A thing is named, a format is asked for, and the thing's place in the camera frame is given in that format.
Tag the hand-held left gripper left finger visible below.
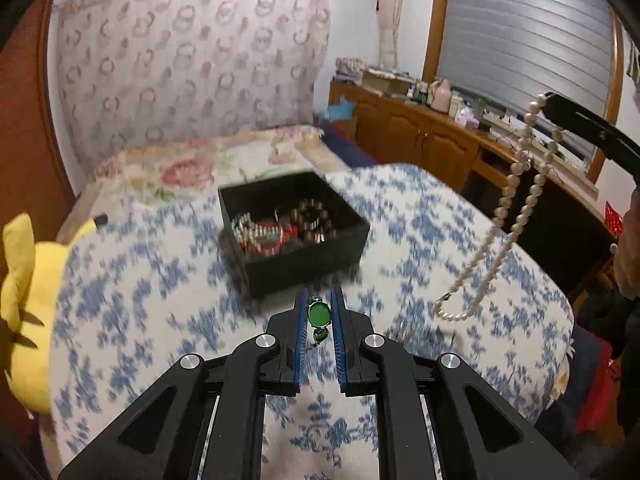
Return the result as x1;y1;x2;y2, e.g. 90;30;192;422
57;287;308;480

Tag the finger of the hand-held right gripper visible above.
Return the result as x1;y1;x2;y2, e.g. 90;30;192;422
541;91;640;181

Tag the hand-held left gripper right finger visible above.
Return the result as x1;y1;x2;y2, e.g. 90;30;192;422
331;286;581;480

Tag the green stone pendant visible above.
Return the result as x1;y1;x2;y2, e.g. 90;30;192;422
307;301;332;350

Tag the black box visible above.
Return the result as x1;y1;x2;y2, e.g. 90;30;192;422
217;171;371;298

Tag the white pearl necklace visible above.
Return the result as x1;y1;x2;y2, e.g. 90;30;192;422
434;91;565;322

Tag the red bead bracelet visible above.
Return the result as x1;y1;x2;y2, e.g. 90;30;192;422
240;227;301;256

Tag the dark brown bead bracelet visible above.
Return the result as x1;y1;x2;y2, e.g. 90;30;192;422
287;199;333;243

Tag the person's right hand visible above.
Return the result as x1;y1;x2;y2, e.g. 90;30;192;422
614;200;640;301

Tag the grey window blind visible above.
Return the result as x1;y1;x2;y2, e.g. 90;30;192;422
435;0;616;161

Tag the pink thermos jug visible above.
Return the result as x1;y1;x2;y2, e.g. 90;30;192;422
431;79;452;112

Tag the blue floral tablecloth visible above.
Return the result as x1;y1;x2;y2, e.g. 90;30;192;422
47;162;576;480

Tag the wooden cabinet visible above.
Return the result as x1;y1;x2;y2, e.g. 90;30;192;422
327;82;621;301

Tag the dark blue blanket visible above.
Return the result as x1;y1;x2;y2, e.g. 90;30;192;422
320;120;381;168

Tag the floral bed quilt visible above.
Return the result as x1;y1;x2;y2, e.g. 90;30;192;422
55;124;351;241

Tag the cardboard box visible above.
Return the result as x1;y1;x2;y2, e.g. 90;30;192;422
361;67;406;96

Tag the cream lace curtain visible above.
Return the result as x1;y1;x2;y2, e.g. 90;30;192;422
367;0;408;68

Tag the blue bag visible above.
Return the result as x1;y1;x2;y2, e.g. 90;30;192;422
327;95;357;121

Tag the stack of patterned cloths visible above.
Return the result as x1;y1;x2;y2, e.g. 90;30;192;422
335;56;366;83

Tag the red cloth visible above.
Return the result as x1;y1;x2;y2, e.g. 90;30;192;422
575;332;623;436

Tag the yellow plush toy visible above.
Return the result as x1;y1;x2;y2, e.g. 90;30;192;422
0;212;108;416

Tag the circle patterned curtain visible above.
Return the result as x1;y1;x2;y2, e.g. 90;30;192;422
52;0;331;161

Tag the wooden louvred wardrobe door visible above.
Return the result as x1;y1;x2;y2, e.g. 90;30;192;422
0;0;76;221

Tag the wooden window frame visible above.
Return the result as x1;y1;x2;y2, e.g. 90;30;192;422
422;0;626;198

